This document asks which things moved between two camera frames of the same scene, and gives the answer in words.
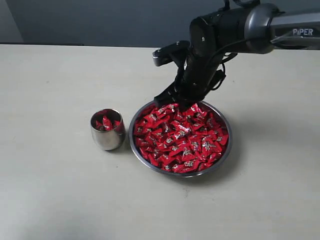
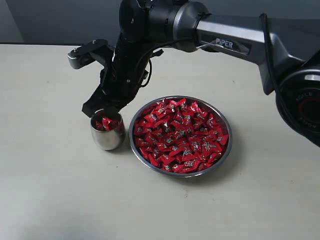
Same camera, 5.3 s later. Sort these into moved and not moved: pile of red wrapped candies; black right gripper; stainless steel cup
Moved: black right gripper
Not moved: stainless steel cup; pile of red wrapped candies
